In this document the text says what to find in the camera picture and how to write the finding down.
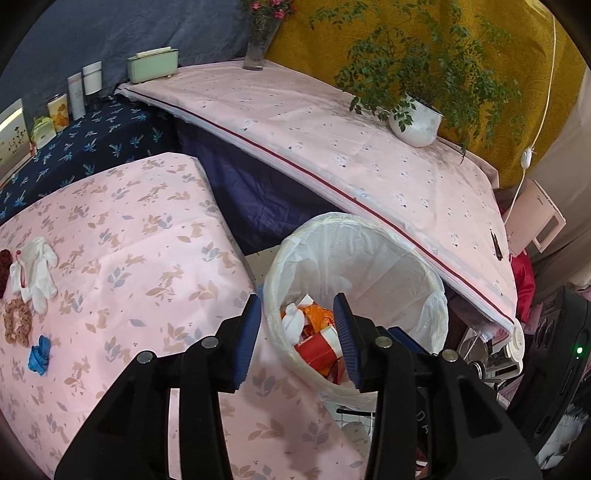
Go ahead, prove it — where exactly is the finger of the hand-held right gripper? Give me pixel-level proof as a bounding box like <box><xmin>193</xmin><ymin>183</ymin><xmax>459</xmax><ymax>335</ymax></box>
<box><xmin>387</xmin><ymin>325</ymin><xmax>432</xmax><ymax>357</ymax></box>

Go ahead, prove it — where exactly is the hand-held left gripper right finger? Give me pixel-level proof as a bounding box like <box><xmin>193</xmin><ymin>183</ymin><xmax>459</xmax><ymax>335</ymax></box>
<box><xmin>332</xmin><ymin>293</ymin><xmax>543</xmax><ymax>480</ymax></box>

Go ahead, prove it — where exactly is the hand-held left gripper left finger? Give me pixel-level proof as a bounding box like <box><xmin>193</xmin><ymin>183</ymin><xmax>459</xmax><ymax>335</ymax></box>
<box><xmin>54</xmin><ymin>293</ymin><xmax>263</xmax><ymax>480</ymax></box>

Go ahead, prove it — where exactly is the red and white paper cup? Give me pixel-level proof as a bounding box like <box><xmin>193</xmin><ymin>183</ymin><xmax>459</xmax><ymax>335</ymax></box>
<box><xmin>293</xmin><ymin>325</ymin><xmax>345</xmax><ymax>370</ymax></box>

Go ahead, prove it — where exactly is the trash bin with white liner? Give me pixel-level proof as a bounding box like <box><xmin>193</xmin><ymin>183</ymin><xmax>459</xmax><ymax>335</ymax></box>
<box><xmin>262</xmin><ymin>211</ymin><xmax>450</xmax><ymax>402</ymax></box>

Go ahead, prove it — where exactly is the black white furry item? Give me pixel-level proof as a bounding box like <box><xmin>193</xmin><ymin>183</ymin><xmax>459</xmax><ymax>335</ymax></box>
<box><xmin>538</xmin><ymin>397</ymin><xmax>591</xmax><ymax>469</ymax></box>

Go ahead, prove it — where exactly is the red cloth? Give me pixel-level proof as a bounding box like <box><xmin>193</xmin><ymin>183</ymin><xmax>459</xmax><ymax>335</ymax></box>
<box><xmin>510</xmin><ymin>254</ymin><xmax>536</xmax><ymax>319</ymax></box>

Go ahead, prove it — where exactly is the pink box device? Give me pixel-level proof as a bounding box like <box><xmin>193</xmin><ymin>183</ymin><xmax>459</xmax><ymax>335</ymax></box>
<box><xmin>505</xmin><ymin>179</ymin><xmax>566</xmax><ymax>254</ymax></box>

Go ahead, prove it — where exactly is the dark purple cloth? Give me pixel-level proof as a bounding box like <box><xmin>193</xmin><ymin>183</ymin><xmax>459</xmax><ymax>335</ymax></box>
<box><xmin>175</xmin><ymin>117</ymin><xmax>352</xmax><ymax>259</ymax></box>

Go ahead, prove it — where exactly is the small blue crumpled item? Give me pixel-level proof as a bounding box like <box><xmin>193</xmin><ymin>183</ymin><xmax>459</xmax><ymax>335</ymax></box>
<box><xmin>28</xmin><ymin>335</ymin><xmax>52</xmax><ymax>376</ymax></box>

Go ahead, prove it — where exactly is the pale pink ledge cloth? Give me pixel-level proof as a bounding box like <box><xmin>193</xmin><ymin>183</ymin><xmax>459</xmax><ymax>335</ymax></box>
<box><xmin>115</xmin><ymin>59</ymin><xmax>520</xmax><ymax>335</ymax></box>

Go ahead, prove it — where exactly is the green plant in white pot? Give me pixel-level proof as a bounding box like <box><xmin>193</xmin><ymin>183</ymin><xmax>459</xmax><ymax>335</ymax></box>
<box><xmin>308</xmin><ymin>0</ymin><xmax>527</xmax><ymax>164</ymax></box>

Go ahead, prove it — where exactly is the beige scrunchie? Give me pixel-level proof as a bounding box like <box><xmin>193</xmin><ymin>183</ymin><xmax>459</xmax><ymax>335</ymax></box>
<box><xmin>2</xmin><ymin>298</ymin><xmax>34</xmax><ymax>344</ymax></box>

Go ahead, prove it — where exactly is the dark red scrunchie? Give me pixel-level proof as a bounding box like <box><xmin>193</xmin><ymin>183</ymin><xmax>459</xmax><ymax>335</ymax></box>
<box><xmin>0</xmin><ymin>249</ymin><xmax>14</xmax><ymax>296</ymax></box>

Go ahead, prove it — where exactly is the navy floral cloth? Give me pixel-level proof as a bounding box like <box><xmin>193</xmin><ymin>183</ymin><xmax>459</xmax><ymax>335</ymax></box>
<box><xmin>0</xmin><ymin>95</ymin><xmax>178</xmax><ymax>222</ymax></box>

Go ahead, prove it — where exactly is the pale green tissue box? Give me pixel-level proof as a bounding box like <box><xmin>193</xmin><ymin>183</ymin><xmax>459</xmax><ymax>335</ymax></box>
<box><xmin>127</xmin><ymin>46</ymin><xmax>180</xmax><ymax>85</ymax></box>

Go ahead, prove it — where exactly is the small green packet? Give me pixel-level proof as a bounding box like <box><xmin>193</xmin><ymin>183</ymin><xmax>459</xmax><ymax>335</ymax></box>
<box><xmin>31</xmin><ymin>116</ymin><xmax>57</xmax><ymax>148</ymax></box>

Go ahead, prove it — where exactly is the printed tin can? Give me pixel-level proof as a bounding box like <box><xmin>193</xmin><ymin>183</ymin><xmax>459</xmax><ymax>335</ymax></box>
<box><xmin>46</xmin><ymin>93</ymin><xmax>71</xmax><ymax>129</ymax></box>

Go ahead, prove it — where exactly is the glass vase with pink flowers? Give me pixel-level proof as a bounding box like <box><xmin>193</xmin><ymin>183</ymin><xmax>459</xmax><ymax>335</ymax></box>
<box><xmin>240</xmin><ymin>0</ymin><xmax>296</xmax><ymax>71</ymax></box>

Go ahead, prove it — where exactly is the yellow backdrop cloth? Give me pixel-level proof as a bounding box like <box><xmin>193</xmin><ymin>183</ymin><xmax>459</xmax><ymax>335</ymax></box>
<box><xmin>263</xmin><ymin>0</ymin><xmax>587</xmax><ymax>190</ymax></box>

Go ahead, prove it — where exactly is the white capped bottle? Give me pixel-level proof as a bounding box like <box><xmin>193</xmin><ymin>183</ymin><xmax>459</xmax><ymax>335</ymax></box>
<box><xmin>83</xmin><ymin>61</ymin><xmax>103</xmax><ymax>112</ymax></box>

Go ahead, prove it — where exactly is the white printed card box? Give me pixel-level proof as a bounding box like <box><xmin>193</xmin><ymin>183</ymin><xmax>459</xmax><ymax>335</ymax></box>
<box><xmin>0</xmin><ymin>98</ymin><xmax>31</xmax><ymax>169</ymax></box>

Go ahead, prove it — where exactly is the blue backdrop cloth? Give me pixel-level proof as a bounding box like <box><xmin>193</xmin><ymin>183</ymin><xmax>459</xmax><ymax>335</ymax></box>
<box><xmin>0</xmin><ymin>0</ymin><xmax>259</xmax><ymax>116</ymax></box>

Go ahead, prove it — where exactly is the white cable with switch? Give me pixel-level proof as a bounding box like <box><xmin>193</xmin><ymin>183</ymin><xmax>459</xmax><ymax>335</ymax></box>
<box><xmin>501</xmin><ymin>14</ymin><xmax>557</xmax><ymax>222</ymax></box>

